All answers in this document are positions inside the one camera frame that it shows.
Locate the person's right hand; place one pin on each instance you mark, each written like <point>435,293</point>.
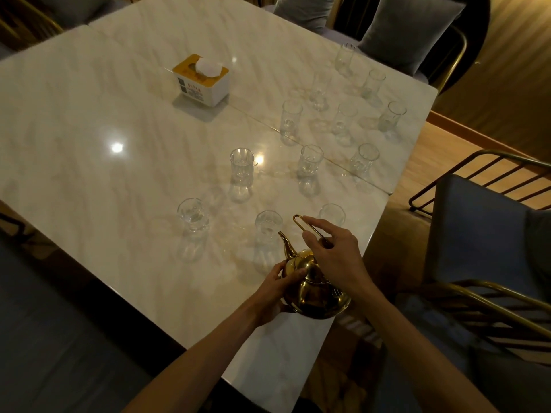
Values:
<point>340,258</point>

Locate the person's left hand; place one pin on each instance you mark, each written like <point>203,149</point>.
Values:
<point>267,296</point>

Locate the person's right thumb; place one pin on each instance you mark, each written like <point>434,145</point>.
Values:
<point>310,249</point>

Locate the person's left thumb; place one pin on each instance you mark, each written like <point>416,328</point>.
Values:
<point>295,276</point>

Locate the gold metal teapot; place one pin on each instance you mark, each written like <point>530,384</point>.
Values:
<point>312,292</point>

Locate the person's left forearm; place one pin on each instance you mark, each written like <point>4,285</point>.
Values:
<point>202,361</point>

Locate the person's right forearm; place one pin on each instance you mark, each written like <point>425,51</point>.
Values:
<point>409,352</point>

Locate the group of clear drinking glasses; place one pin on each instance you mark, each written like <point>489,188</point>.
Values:
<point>309,161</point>

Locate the white tissue box yellow lid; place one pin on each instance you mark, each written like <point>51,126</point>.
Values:
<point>202,85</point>

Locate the white tissue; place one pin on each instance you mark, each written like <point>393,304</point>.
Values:
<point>209,66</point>

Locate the small grey cushion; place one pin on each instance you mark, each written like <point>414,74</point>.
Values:
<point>304,10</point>

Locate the large grey cushion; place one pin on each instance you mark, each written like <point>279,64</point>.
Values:
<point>409,30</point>

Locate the blue seat gold frame chair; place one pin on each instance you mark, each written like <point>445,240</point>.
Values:
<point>482,232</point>

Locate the gold frame chair black back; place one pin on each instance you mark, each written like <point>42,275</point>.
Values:
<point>456,42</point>

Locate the gold frame chair grey seat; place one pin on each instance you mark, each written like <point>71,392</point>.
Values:
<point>38,17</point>

